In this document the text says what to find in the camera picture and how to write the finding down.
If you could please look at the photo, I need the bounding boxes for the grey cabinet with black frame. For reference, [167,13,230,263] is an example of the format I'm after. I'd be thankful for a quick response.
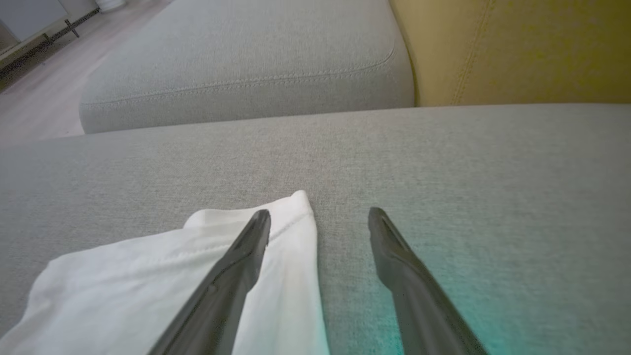
[0,0,99,82]

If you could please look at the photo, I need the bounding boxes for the red and white garment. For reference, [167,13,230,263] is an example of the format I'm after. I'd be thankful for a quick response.
[0,190,330,355]

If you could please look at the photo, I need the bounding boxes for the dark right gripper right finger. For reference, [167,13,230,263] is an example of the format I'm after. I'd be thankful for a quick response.
[368,207,490,355]

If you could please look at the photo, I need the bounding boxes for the yellow sofa back cushion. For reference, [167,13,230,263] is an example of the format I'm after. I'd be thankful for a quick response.
[389,0,631,107]

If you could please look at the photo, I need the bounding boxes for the grey and yellow sofa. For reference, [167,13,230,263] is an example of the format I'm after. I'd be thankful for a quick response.
[0,103,631,355]

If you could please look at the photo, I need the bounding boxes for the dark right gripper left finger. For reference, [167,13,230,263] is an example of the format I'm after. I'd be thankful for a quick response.
[148,209,272,355]

